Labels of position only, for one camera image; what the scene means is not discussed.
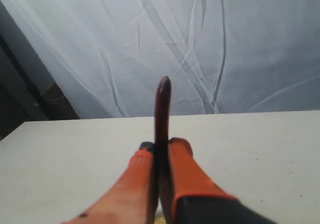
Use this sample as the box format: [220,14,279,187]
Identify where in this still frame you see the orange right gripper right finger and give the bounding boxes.
[168,137,273,224]

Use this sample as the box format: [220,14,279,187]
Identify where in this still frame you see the brown cardboard box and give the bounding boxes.
[34,83,80,121]

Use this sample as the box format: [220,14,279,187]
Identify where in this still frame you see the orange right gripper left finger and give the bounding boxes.
[67,142,158,224]

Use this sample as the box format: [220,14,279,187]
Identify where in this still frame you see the white wrinkled backdrop cloth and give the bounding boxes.
[1,0,320,119]

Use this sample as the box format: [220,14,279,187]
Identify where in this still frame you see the dark brown wooden spoon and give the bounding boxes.
[154,76,174,224]

